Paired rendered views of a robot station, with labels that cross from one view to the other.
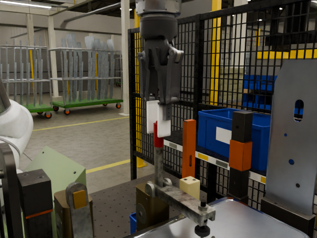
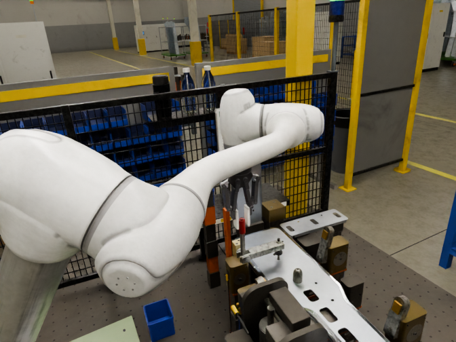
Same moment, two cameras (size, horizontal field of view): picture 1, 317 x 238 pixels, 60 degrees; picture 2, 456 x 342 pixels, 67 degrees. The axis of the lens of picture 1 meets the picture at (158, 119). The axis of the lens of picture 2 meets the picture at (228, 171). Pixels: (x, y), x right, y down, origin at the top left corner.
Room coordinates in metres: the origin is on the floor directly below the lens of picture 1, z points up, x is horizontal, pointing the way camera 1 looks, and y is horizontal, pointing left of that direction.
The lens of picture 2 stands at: (0.37, 0.96, 1.81)
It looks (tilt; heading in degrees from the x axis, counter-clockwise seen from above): 23 degrees down; 284
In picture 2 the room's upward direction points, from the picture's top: 3 degrees counter-clockwise
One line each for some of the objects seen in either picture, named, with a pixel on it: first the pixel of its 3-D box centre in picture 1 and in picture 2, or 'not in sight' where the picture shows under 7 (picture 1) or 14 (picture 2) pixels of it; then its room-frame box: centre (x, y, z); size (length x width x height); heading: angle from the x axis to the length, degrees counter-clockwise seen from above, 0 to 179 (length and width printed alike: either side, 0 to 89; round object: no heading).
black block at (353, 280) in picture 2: not in sight; (351, 311); (0.19, -0.03, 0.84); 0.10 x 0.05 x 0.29; 35
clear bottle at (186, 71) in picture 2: not in sight; (188, 90); (0.91, -0.55, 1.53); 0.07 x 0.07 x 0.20
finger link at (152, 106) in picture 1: (153, 116); (235, 218); (0.59, 0.01, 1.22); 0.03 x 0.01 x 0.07; 125
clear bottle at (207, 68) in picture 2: not in sight; (208, 87); (0.83, -0.61, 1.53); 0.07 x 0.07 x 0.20
